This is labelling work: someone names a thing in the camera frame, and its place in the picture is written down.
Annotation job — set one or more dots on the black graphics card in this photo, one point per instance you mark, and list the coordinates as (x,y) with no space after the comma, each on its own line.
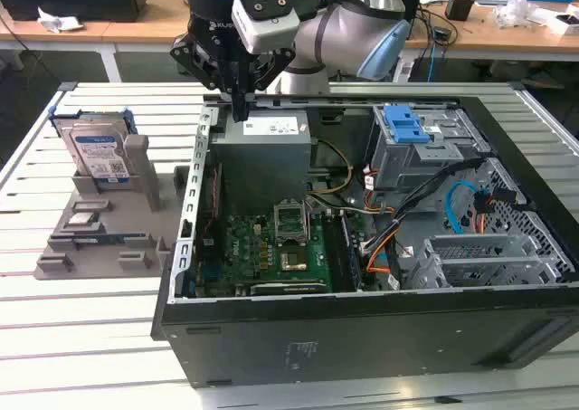
(289,287)

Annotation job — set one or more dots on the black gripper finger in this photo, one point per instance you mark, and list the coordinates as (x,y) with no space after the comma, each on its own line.
(194,57)
(271,63)

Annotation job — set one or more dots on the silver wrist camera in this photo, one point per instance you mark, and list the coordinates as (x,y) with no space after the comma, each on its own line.
(271,30)

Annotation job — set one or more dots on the grey metal disk bay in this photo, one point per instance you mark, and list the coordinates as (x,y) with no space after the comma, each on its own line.
(479,265)

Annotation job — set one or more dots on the black open PC case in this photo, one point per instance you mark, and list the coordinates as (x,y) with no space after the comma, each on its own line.
(362,337)

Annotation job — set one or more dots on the wooden desk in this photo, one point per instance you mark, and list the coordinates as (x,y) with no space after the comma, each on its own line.
(135,32)

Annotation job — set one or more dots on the blue RAM stick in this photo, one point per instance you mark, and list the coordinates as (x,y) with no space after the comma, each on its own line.
(108,238)

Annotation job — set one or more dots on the grey optical drive cage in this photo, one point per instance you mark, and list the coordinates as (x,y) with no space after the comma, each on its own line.
(398,165)

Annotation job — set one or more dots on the silver CPU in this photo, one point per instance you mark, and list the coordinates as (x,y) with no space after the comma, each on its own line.
(82,220)

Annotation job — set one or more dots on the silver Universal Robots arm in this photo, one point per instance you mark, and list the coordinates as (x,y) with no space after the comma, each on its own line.
(335,30)

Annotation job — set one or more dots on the hard disk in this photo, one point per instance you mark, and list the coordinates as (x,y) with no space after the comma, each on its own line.
(97,149)

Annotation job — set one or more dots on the green motherboard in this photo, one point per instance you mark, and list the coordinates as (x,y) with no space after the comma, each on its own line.
(244,256)

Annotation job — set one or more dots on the clear plastic bag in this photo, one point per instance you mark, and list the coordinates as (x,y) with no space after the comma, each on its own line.
(513,12)

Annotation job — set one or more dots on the grey power supply unit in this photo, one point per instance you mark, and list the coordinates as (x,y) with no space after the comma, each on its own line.
(262,165)

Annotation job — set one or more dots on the crumpled white paper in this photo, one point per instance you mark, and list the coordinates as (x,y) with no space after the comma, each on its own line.
(59,21)

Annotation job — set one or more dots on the grey parts rack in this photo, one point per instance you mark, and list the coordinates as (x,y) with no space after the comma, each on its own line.
(117,211)

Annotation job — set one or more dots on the CPU socket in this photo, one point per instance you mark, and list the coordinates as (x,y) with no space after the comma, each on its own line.
(294,260)

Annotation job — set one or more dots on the black speaker box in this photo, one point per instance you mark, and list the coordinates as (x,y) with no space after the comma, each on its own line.
(412,7)

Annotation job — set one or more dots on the white flat box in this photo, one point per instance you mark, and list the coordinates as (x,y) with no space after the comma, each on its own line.
(563,23)

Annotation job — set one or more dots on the blue plastic drive latch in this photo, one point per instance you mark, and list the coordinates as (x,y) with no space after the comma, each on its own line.
(405,127)

